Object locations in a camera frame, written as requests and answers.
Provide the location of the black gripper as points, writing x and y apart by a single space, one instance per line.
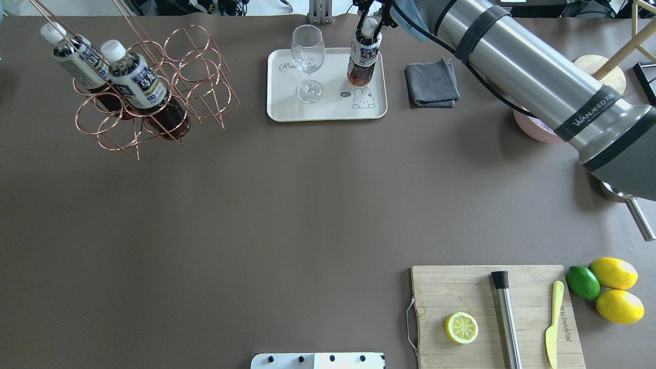
380 11

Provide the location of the copper wire bottle basket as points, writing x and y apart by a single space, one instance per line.
188 63

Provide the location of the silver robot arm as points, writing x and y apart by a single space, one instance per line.
614 139

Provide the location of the tea bottle dark liquid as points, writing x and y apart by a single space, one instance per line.
132 76

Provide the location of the clear wine glass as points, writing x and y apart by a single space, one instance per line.
308 55

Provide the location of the cream rabbit tray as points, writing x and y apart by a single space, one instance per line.
340 101

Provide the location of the folded grey cloth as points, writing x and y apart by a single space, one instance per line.
432 85

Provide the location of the pink bowl with ice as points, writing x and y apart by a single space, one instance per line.
536 129

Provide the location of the wooden cup rack stand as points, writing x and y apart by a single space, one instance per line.
607 70

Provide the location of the bamboo cutting board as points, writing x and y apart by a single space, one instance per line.
441 290

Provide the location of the steel muddler black tip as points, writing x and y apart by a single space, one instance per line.
502 289

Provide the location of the half lemon slice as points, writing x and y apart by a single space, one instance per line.
461 328

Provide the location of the green lime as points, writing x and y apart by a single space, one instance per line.
583 282

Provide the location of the steel ice scoop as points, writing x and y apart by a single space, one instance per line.
631 203

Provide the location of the upper yellow lemon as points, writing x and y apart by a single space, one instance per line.
614 273

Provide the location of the yellow lemon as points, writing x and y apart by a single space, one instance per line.
614 273
620 307

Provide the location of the yellow plastic knife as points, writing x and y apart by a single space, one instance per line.
551 333

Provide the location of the lower yellow lemon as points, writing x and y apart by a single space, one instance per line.
620 307

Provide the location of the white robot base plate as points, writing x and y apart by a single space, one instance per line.
319 360

